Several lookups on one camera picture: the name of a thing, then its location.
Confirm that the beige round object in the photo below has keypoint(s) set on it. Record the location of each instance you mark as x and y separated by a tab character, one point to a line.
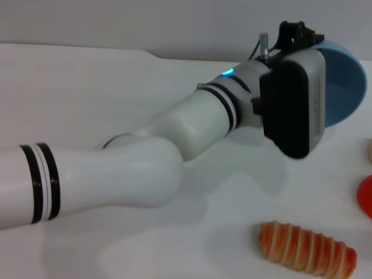
369	151

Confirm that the red round object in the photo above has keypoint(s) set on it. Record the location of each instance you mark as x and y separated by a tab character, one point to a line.
366	197

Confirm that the blue bowl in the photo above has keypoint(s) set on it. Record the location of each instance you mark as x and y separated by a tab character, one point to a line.
343	87

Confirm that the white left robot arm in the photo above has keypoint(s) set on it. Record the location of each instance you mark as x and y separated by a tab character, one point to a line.
116	177

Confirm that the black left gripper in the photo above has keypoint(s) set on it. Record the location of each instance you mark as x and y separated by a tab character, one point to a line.
293	37

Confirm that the orange striped toy bread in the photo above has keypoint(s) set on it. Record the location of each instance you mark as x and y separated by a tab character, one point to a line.
305	250

